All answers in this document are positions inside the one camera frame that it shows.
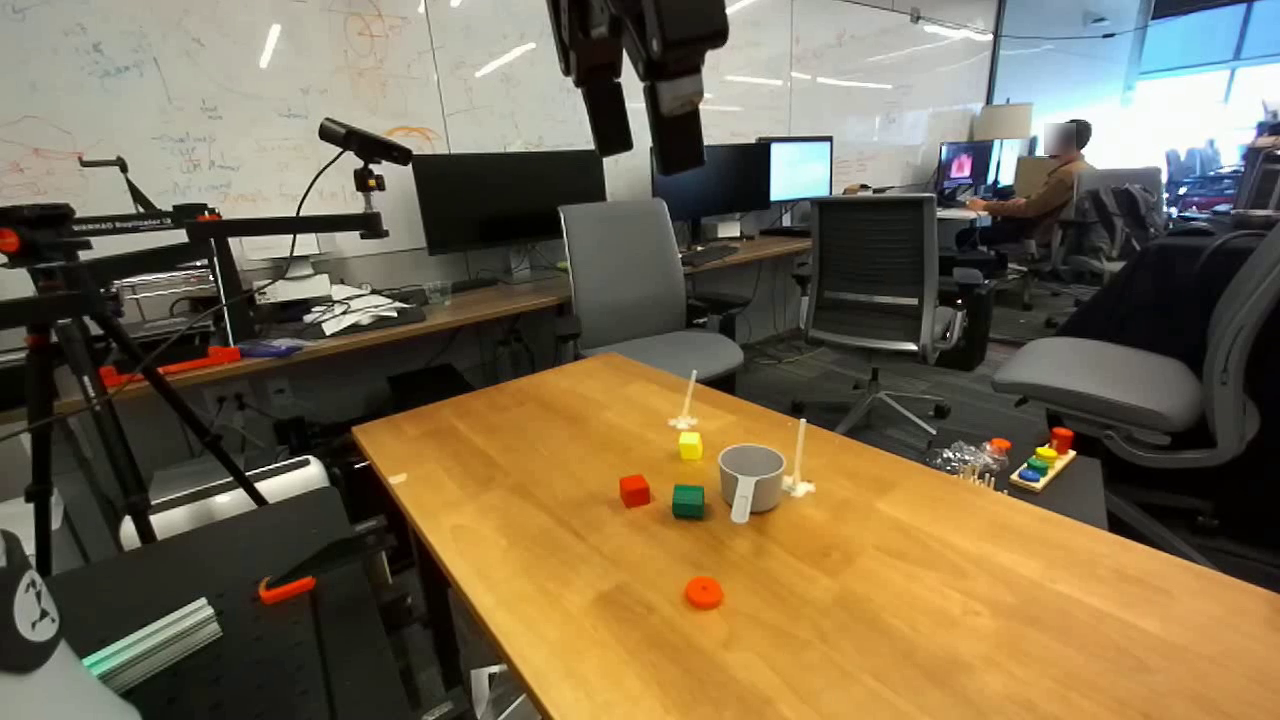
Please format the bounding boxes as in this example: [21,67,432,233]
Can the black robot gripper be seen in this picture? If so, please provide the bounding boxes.
[543,0,728,174]

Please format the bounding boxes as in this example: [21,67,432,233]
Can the yellow cube block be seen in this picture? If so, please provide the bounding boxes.
[676,429,703,463]

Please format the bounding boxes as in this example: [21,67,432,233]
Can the red cube block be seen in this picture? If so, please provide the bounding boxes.
[620,477,652,510]

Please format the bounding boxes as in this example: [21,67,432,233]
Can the grey measuring cup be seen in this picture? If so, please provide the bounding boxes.
[717,444,786,524]

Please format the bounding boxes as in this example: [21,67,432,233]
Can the green block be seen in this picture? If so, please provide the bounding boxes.
[670,484,709,521]

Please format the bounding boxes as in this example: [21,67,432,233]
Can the black computer monitor middle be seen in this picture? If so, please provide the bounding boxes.
[652,144,769,219]

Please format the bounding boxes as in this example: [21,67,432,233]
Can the black computer monitor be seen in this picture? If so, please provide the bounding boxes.
[411,147,603,258]
[652,144,769,219]

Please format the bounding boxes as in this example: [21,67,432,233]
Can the lit computer monitor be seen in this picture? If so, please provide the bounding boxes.
[769,137,837,206]

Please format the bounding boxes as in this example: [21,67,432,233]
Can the grey office chair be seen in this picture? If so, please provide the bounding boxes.
[559,200,742,385]

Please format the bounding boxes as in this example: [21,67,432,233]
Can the black computer monitor left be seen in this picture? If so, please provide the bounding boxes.
[411,147,603,258]

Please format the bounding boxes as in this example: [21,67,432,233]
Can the long wooden desk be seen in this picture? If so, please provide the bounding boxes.
[92,236,811,402]

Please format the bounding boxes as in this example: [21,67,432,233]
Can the black mesh office chair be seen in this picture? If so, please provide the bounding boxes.
[793,194,968,442]

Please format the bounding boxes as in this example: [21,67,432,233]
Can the clear plastic stand far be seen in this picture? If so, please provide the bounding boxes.
[667,370,700,433]

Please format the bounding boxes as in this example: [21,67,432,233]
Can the seated person in background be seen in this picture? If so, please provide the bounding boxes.
[954,119,1092,249]

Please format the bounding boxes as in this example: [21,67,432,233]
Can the orange round disc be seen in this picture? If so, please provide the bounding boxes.
[682,575,724,614]

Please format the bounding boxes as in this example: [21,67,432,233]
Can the small black side table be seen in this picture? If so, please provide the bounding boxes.
[924,425,1107,527]

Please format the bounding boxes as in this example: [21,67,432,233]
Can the grey chair at right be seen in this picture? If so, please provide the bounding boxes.
[993,219,1280,563]

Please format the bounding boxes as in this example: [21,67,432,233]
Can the black camera on stand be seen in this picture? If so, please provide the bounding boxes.
[316,116,411,164]

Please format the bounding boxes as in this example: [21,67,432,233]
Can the black camera tripod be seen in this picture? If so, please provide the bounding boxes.
[0,197,392,575]

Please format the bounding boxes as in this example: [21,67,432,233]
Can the orange clamp handle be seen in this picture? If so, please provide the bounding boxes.
[257,575,321,608]

